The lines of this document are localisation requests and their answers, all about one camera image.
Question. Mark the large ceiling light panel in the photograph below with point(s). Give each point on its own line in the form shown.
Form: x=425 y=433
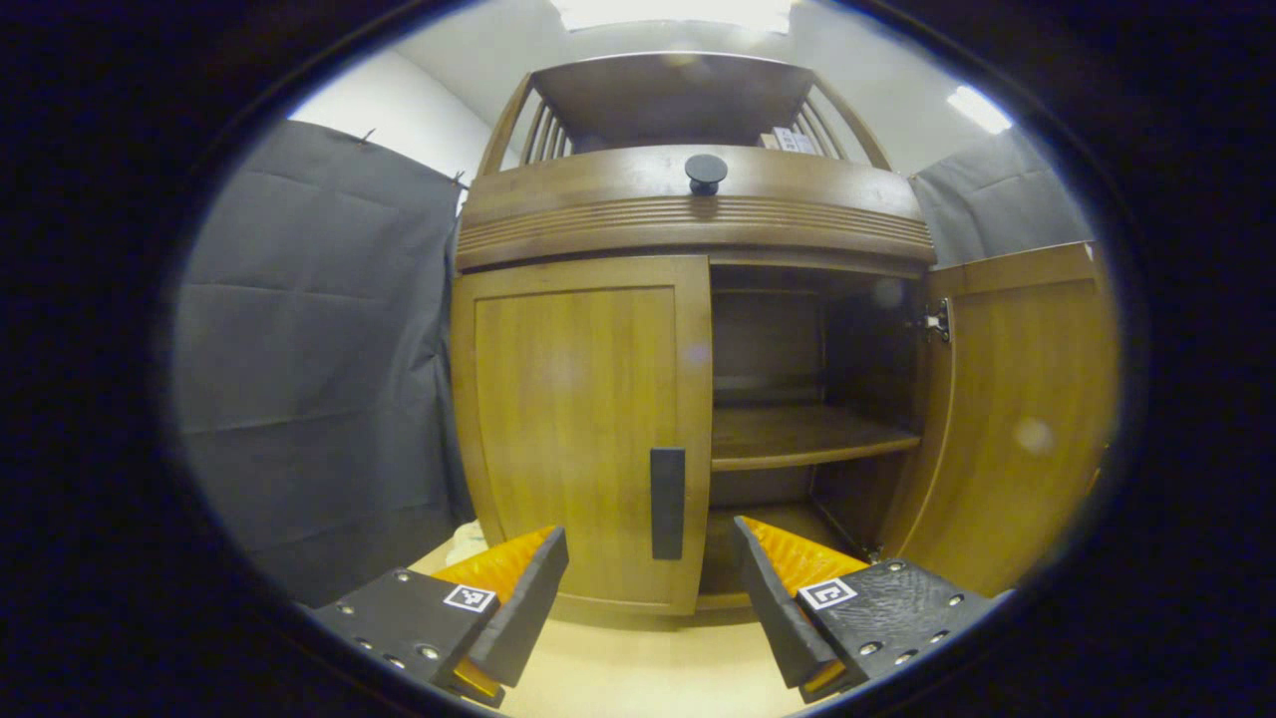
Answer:
x=678 y=12

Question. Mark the small white lump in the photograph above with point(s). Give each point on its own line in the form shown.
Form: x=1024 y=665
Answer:
x=467 y=543

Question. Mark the wooden cabinet drawer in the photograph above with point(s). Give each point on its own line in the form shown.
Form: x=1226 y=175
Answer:
x=797 y=209

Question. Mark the wooden double-door shoe cabinet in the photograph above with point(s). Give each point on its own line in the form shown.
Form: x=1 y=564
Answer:
x=598 y=229

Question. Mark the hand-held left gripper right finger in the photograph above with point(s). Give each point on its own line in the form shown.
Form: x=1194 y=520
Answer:
x=773 y=608

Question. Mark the white paper booklets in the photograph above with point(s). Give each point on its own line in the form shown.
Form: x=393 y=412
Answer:
x=793 y=140

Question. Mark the wooden shoe cabinet door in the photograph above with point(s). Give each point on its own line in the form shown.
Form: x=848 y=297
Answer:
x=1017 y=419
x=568 y=419

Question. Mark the black backdrop cloth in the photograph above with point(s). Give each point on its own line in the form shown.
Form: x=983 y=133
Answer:
x=319 y=349

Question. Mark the wooden inner shelf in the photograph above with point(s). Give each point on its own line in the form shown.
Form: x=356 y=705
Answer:
x=797 y=437

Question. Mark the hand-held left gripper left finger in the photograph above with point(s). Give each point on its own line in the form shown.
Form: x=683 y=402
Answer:
x=523 y=608

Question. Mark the metal door hinge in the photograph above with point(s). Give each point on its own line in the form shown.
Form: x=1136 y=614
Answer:
x=937 y=321

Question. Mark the black round drawer knob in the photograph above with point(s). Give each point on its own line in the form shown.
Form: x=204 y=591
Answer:
x=706 y=172

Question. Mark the narrow ceiling light panel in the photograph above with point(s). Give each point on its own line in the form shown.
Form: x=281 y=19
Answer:
x=979 y=110

